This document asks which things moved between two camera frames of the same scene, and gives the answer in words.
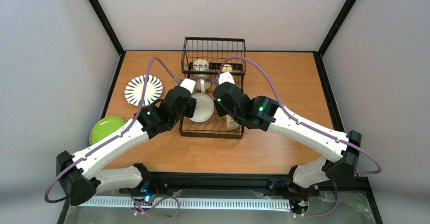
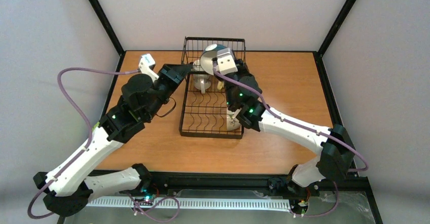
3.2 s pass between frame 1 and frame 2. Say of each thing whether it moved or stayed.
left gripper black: moved
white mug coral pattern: stayed
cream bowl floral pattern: stayed
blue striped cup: moved
